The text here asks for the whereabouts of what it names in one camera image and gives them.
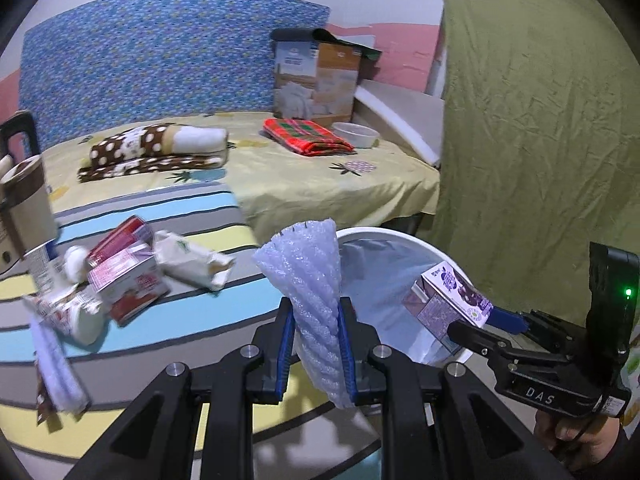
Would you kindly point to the white plastic bowl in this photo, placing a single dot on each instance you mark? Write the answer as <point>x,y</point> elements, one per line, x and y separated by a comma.
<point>356,135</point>

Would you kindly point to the brown and cream kettle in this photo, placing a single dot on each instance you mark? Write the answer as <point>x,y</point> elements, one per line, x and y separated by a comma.
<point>25,210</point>

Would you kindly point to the yellow pineapple print bedsheet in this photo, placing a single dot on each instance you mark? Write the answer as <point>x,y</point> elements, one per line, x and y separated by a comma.
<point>310,185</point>

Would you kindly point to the white foam net sleeve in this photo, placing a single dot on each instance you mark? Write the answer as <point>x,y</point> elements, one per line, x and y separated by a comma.
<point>57,365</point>
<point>312,285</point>

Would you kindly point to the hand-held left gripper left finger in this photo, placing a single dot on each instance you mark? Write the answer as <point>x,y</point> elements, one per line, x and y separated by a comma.
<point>282,350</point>

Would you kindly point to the white wrapper with green print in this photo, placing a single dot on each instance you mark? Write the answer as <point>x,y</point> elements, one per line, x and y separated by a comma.
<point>192,260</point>

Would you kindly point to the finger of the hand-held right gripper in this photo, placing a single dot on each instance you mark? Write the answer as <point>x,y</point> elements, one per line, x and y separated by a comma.
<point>507,321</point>
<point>480,340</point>

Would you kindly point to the white carton with blue print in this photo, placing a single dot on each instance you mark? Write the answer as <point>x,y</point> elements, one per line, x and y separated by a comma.
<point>40,270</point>

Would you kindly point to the person's right hand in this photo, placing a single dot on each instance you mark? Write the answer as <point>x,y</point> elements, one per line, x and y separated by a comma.
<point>590,440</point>

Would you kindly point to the striped cloth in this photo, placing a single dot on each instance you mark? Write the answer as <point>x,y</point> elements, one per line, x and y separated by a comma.
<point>200,320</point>

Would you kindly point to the purple drink carton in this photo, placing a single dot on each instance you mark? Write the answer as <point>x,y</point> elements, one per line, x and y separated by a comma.
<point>450,300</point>

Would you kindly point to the blue patterned mattress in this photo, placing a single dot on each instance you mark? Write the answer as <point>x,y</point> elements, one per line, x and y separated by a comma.
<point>165,60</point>

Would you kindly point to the white round trash bin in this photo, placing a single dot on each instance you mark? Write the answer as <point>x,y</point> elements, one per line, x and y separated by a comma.
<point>400,240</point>

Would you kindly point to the white foam board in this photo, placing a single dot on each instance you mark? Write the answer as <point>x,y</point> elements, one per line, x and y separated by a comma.
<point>400,115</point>

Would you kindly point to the red drink can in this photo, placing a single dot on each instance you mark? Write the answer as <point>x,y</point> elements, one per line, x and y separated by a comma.
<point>122,235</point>

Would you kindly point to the red plaid folded cloth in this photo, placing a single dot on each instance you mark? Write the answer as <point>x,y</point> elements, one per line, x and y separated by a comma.
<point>305,135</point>

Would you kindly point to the green curtain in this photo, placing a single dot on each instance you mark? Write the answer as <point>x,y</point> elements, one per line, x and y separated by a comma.
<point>530,135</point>

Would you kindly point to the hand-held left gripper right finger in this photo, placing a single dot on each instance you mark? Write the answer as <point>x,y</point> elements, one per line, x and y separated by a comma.
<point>347,355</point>

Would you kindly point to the brown polka dot blanket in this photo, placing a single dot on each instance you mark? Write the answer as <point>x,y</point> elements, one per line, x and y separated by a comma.
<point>145,147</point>

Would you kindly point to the printed cardboard box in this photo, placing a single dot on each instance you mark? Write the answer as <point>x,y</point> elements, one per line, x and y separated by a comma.
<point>315,80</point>

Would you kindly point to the crumpled white tissue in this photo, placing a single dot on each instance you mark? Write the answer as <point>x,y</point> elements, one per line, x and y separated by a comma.
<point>76,262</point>

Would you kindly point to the red and white carton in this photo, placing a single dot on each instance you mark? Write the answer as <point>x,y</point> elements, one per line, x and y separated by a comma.
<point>137,308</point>
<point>127,276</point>

